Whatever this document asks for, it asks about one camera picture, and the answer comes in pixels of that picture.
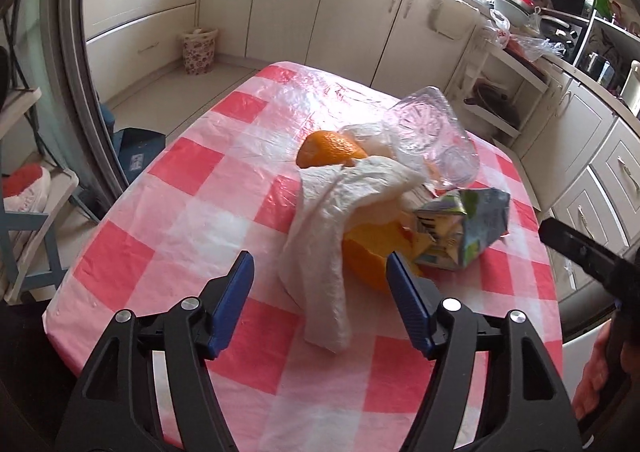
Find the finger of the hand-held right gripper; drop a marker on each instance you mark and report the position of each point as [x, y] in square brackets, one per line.
[575, 244]

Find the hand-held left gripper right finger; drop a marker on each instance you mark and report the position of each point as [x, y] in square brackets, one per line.
[407, 302]

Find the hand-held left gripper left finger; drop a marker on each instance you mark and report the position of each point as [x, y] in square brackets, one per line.
[234, 297]

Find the large orange peel piece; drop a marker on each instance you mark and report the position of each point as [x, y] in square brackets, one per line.
[365, 257]

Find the crushed juice carton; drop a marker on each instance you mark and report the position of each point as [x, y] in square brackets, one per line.
[475, 227]

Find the white paper towel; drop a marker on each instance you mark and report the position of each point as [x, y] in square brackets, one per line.
[320, 232]

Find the orange fruit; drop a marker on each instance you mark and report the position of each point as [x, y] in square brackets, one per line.
[325, 149]

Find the clear plastic bag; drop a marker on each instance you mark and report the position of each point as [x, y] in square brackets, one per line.
[365, 133]

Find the clear plastic bottle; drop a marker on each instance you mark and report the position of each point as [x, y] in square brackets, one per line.
[425, 127]

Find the person's right hand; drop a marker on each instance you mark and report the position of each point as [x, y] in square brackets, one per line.
[590, 372]

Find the red white checkered tablecloth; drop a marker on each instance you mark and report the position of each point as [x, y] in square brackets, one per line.
[200, 232]

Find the cream panelled kitchen cabinets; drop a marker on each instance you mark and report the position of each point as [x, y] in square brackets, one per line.
[580, 132]

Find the white open shelf unit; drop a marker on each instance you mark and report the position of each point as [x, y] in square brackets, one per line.
[500, 97]

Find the blue box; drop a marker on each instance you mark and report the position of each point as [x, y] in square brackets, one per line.
[137, 152]

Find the steel pot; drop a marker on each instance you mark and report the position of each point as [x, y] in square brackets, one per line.
[600, 67]

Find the crumpled plastic bag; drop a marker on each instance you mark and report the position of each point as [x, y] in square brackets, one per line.
[532, 46]

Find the wooden chair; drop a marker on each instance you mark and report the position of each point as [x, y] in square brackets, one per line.
[30, 242]

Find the black stove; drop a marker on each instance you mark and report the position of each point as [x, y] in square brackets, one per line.
[562, 32]

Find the floral wastebasket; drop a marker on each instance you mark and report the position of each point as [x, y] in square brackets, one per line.
[200, 54]

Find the stack of dishes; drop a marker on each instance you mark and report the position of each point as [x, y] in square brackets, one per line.
[515, 2]

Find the cream kitchen cabinet doors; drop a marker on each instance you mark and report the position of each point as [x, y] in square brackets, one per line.
[300, 7]

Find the cream drawer cabinet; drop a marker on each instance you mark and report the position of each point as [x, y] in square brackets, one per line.
[140, 7]

